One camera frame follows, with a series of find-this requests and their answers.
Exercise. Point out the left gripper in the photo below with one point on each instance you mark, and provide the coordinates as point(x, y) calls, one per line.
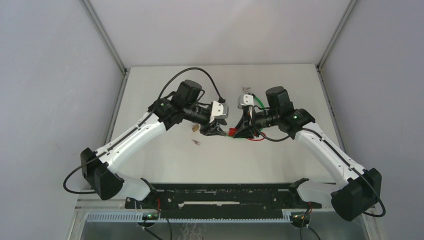
point(215, 129)

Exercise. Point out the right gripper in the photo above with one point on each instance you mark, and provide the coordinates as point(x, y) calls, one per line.
point(244, 127)

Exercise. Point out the red cable lock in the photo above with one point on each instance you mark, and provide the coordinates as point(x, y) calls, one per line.
point(232, 132)

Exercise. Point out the brass padlock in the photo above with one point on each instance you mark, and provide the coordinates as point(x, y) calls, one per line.
point(195, 127)

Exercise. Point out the brass padlock keys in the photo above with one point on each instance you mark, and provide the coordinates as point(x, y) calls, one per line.
point(196, 142)

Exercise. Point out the green cable lock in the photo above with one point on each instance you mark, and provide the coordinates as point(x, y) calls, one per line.
point(256, 100)

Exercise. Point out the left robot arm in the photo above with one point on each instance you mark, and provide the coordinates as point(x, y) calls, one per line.
point(101, 168)

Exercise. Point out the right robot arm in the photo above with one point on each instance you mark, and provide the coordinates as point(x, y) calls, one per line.
point(354, 191)

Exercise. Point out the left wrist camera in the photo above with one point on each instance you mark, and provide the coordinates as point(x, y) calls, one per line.
point(219, 111)

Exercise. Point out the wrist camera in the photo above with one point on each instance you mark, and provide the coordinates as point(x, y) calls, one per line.
point(219, 111)
point(246, 103)

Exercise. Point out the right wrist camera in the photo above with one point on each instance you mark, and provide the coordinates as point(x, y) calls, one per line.
point(246, 103)

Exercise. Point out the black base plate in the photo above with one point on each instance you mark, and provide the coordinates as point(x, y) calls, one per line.
point(222, 201)

